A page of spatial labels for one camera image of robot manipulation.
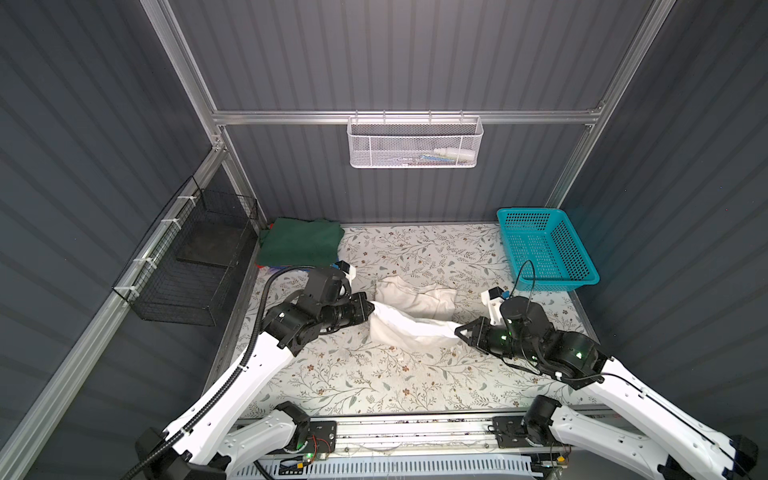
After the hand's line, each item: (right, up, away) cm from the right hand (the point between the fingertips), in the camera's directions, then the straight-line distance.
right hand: (456, 334), depth 68 cm
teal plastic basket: (+45, +26, +48) cm, 71 cm away
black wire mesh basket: (-66, +15, +5) cm, 68 cm away
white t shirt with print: (-10, +3, +7) cm, 12 cm away
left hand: (-19, +6, +3) cm, 20 cm away
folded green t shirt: (-49, +23, +40) cm, 67 cm away
